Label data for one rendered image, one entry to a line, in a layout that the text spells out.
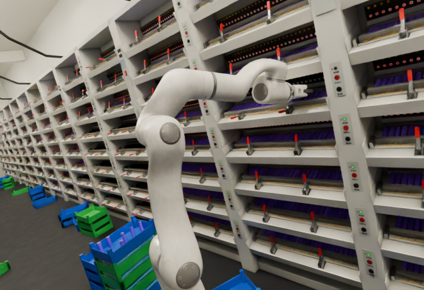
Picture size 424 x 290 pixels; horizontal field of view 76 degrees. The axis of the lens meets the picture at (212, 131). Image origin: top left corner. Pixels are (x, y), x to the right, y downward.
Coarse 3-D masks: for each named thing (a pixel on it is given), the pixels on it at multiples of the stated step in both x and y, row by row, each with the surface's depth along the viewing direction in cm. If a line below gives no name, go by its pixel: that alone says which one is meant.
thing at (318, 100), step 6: (294, 102) 118; (300, 102) 115; (306, 102) 113; (312, 102) 112; (318, 102) 110; (324, 102) 109; (252, 108) 134; (258, 108) 131; (264, 108) 128; (270, 108) 126; (276, 108) 124; (228, 114) 145; (234, 114) 142
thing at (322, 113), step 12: (312, 84) 122; (324, 84) 119; (228, 108) 153; (300, 108) 116; (312, 108) 111; (324, 108) 106; (216, 120) 146; (228, 120) 142; (240, 120) 134; (252, 120) 130; (264, 120) 125; (276, 120) 121; (288, 120) 117; (300, 120) 114; (312, 120) 110; (324, 120) 107
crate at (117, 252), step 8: (128, 224) 166; (136, 224) 168; (144, 224) 163; (152, 224) 156; (120, 232) 161; (128, 232) 165; (136, 232) 162; (144, 232) 151; (152, 232) 155; (104, 240) 153; (112, 240) 157; (128, 240) 155; (136, 240) 147; (96, 248) 149; (104, 248) 152; (112, 248) 150; (120, 248) 139; (128, 248) 142; (96, 256) 145; (104, 256) 138; (112, 256) 135; (120, 256) 138
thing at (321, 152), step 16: (256, 128) 151; (272, 128) 143; (288, 128) 137; (304, 128) 131; (320, 128) 125; (240, 144) 148; (256, 144) 140; (272, 144) 134; (288, 144) 128; (304, 144) 122; (320, 144) 117; (240, 160) 143; (256, 160) 136; (272, 160) 129; (288, 160) 123; (304, 160) 117; (320, 160) 112; (336, 160) 108
